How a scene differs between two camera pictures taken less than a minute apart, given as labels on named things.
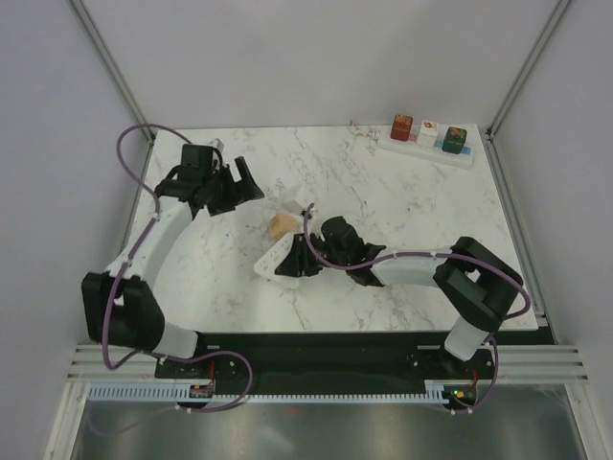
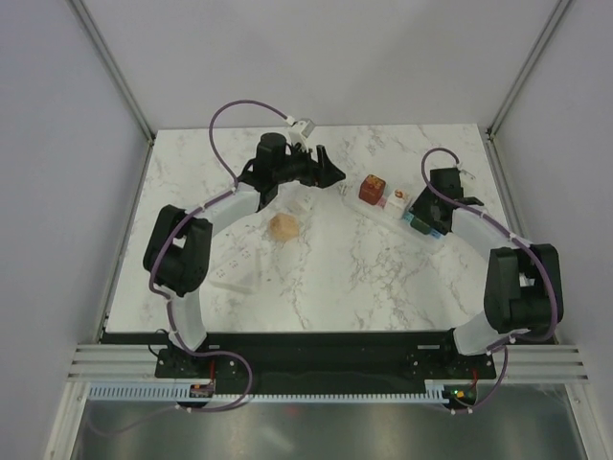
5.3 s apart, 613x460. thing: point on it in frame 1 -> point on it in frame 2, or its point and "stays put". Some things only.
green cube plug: x=454 y=140 -> x=420 y=225
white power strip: x=410 y=148 -> x=351 y=195
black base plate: x=330 y=363 stays put
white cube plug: x=427 y=134 -> x=397 y=203
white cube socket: x=291 y=207 -> x=305 y=204
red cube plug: x=401 y=126 -> x=372 y=189
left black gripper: x=240 y=193 -> x=322 y=173
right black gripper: x=299 y=261 -> x=420 y=207
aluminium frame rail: x=513 y=361 stays put
